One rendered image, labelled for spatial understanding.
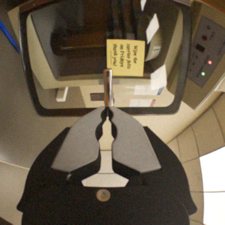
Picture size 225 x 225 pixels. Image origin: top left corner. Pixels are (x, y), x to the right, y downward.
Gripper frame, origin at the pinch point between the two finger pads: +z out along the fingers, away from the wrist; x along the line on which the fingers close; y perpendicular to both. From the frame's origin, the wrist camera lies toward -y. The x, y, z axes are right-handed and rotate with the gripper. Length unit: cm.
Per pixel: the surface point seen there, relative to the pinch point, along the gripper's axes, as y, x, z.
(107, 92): 1.7, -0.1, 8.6
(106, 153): 241, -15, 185
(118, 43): -6.9, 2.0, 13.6
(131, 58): -3.8, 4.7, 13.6
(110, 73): -1.7, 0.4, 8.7
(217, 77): -2.6, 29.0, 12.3
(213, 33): -13.4, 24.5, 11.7
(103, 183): 277, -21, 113
